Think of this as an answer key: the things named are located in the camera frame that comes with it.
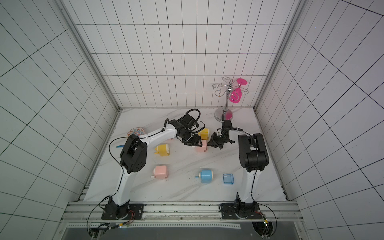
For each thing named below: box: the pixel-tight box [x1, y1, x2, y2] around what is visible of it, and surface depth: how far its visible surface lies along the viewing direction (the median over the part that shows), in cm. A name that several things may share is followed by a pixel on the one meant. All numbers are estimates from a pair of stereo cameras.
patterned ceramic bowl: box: [126, 127, 146, 137], surface depth 103 cm
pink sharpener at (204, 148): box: [195, 139, 208, 152], surface depth 92 cm
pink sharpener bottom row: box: [150, 165, 168, 179], surface depth 83 cm
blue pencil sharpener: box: [195, 170, 214, 184], surface depth 79 cm
